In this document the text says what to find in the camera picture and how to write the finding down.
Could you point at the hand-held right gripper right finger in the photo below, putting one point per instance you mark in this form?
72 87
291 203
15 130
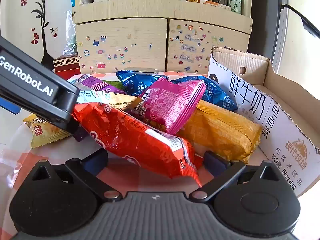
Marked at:
214 162

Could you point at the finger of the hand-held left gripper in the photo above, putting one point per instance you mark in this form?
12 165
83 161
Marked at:
80 134

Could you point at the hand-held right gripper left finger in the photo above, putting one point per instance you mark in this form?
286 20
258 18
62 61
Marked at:
96 158

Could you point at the orange-yellow snack packet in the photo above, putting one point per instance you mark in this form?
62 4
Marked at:
220 130

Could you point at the small yellow zigzag-edged packet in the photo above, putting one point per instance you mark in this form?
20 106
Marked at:
45 135

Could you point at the red snack packet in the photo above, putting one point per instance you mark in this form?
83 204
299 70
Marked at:
130 135

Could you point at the pale yellow snack packet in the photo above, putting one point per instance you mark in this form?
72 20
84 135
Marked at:
112 100

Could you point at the purple snack packet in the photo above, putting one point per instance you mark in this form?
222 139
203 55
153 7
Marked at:
95 85

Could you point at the green snack packet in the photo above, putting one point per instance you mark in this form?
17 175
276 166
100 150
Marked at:
112 83

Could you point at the blue snack packet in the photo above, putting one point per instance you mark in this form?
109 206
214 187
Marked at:
132 81
217 95

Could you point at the pink snack packet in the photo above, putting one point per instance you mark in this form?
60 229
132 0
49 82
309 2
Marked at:
170 105

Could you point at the printed cardboard box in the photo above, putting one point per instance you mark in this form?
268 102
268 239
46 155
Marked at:
287 130

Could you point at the red patterned box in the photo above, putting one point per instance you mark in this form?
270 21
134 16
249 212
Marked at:
67 67

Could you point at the clear plastic bag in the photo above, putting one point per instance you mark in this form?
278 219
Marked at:
70 45

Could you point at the orange white checked tablecloth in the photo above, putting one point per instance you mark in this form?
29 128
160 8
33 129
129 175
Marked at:
25 162

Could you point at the beige cabinet with stickers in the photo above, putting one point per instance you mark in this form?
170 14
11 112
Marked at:
125 42

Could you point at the orange white flat box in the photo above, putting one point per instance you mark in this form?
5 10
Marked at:
216 5

